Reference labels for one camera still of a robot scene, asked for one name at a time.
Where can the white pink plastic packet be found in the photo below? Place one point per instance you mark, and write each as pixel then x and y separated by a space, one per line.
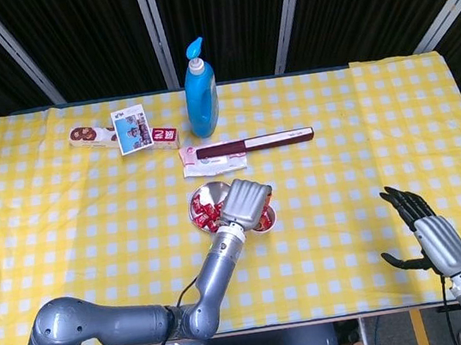
pixel 212 166

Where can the white paper cup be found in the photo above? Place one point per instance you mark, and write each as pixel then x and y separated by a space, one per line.
pixel 267 230

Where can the long maroon slim box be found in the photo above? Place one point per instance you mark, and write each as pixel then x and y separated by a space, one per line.
pixel 277 138

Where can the red candy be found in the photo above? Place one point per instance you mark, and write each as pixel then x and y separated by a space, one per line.
pixel 268 215
pixel 218 209
pixel 200 220
pixel 208 209
pixel 211 226
pixel 196 205

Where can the blue photo card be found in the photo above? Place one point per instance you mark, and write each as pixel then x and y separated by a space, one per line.
pixel 130 128

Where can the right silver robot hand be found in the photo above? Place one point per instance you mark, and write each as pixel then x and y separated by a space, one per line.
pixel 443 245

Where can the white metal table leg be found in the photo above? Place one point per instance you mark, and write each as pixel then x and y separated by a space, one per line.
pixel 367 338

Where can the blue pump detergent bottle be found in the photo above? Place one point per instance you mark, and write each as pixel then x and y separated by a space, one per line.
pixel 202 98

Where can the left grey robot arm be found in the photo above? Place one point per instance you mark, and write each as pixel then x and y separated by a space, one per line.
pixel 106 325

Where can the metal bowl of red candies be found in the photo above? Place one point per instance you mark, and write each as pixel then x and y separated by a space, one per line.
pixel 211 190

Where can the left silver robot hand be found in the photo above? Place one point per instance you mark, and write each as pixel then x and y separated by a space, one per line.
pixel 246 202

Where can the yellow white checked tablecloth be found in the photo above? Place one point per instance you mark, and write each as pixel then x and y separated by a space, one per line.
pixel 90 223

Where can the long beige cookie box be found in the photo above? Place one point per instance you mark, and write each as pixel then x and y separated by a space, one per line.
pixel 86 135

